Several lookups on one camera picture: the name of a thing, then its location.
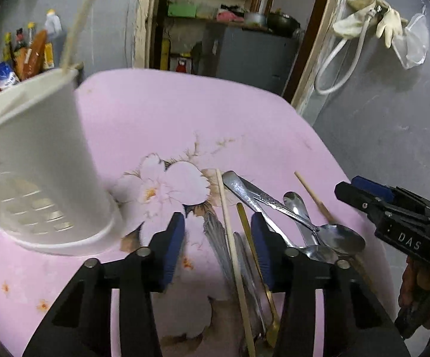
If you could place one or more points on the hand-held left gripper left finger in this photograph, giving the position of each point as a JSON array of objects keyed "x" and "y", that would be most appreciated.
[{"x": 174, "y": 245}]

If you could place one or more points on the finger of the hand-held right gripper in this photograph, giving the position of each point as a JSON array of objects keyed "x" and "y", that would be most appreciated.
[
  {"x": 360, "y": 200},
  {"x": 371, "y": 186}
]

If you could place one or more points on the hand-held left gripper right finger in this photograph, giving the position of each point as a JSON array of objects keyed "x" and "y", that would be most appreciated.
[{"x": 261, "y": 245}]

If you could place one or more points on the gold spoon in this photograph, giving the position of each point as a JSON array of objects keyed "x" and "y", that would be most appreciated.
[{"x": 245, "y": 227}]

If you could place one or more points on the wooden chopstick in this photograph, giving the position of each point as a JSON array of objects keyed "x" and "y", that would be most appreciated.
[
  {"x": 311, "y": 193},
  {"x": 230, "y": 230}
]

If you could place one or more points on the white plastic utensil holder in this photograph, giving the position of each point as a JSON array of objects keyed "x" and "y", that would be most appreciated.
[{"x": 47, "y": 148}]

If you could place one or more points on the cream chopstick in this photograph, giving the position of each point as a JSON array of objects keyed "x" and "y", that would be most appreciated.
[{"x": 83, "y": 15}]

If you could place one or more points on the person's right hand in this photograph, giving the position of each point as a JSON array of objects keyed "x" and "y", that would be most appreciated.
[{"x": 414, "y": 282}]

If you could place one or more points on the pink floral tablecloth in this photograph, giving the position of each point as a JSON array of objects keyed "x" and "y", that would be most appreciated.
[{"x": 200, "y": 119}]

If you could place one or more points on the clear plastic bag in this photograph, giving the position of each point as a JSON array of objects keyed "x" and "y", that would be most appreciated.
[{"x": 414, "y": 41}]

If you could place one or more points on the white gloves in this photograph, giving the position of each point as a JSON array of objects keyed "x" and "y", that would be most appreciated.
[{"x": 363, "y": 16}]

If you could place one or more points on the grey cabinet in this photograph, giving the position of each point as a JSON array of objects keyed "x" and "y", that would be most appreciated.
[{"x": 248, "y": 59}]

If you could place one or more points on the red bottle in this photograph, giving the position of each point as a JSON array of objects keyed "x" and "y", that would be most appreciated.
[{"x": 181, "y": 65}]

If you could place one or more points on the black wok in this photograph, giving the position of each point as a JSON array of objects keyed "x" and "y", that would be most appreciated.
[{"x": 282, "y": 24}]

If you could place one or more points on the yellow container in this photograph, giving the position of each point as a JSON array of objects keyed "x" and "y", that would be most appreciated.
[{"x": 164, "y": 54}]

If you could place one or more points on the metal pot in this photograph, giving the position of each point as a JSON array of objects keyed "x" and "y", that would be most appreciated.
[{"x": 255, "y": 18}]

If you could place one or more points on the pink cloth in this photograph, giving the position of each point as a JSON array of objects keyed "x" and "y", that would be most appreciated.
[{"x": 230, "y": 16}]

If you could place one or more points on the green box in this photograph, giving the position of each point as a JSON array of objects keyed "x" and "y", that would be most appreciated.
[{"x": 181, "y": 10}]

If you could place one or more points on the orange snack packet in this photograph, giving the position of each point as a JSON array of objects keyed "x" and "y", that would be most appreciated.
[{"x": 33, "y": 55}]

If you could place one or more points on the blue and white packet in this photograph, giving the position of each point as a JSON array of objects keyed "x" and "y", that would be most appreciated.
[{"x": 7, "y": 76}]

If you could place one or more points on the wooden door frame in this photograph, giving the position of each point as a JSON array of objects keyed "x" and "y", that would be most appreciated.
[{"x": 322, "y": 26}]

